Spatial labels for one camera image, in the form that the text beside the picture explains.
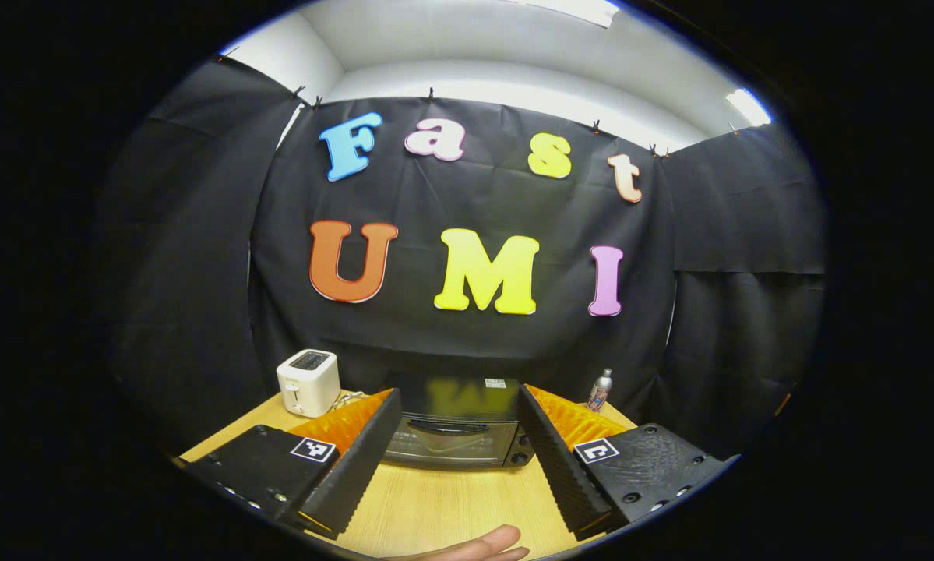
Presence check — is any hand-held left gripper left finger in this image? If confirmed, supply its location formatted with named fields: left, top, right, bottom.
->
left=172, top=387, right=404, bottom=540

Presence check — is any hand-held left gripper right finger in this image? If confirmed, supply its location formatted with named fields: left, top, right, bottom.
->
left=517, top=383, right=740, bottom=538

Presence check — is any black electric oven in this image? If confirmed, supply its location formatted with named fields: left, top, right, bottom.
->
left=381, top=376, right=536, bottom=471

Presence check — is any silver drink bottle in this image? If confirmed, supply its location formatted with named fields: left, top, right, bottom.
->
left=586, top=368, right=614, bottom=413

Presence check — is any white toaster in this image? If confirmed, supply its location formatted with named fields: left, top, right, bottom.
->
left=276, top=348, right=341, bottom=418

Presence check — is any black backdrop cloth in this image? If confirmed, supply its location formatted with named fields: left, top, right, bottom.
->
left=97, top=55, right=830, bottom=460

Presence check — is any small ceiling light panel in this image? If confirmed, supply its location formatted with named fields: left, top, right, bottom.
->
left=725, top=87, right=773, bottom=127

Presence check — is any large ceiling light panel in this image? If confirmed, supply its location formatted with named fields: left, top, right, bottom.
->
left=513, top=0, right=622, bottom=28

